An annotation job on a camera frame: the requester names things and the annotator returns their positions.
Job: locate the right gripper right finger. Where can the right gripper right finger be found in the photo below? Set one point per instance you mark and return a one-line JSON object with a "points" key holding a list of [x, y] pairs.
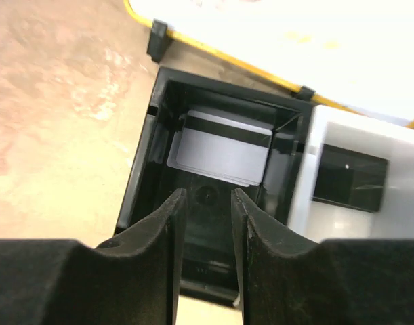
{"points": [[285, 278]]}

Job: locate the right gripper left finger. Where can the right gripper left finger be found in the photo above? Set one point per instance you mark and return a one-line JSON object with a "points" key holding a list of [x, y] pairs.
{"points": [[131, 278]]}

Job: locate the black and white compartment tray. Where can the black and white compartment tray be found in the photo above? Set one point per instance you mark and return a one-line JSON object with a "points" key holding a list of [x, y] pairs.
{"points": [[299, 132]]}

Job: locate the black box in tray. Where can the black box in tray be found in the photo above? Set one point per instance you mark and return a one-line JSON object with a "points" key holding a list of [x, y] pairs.
{"points": [[350, 179]]}

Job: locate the white board with wooden frame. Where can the white board with wooden frame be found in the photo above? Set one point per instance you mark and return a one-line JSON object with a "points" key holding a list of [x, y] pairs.
{"points": [[355, 55]]}

